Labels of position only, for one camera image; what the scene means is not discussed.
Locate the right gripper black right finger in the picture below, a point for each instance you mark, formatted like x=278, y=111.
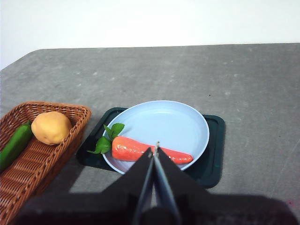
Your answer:
x=211, y=208

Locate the yellow-brown potato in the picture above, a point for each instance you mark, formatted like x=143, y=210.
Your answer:
x=51, y=127

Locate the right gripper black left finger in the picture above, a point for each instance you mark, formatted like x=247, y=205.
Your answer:
x=105, y=204

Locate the black rectangular tray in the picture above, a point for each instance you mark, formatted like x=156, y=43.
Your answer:
x=213, y=152

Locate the green pepper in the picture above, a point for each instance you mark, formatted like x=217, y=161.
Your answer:
x=14, y=145

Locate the orange carrot with green leaves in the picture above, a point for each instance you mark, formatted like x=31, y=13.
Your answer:
x=131, y=150

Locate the light blue round plate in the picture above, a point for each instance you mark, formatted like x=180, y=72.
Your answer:
x=164, y=122

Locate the brown wicker basket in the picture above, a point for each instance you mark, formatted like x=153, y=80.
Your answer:
x=35, y=164

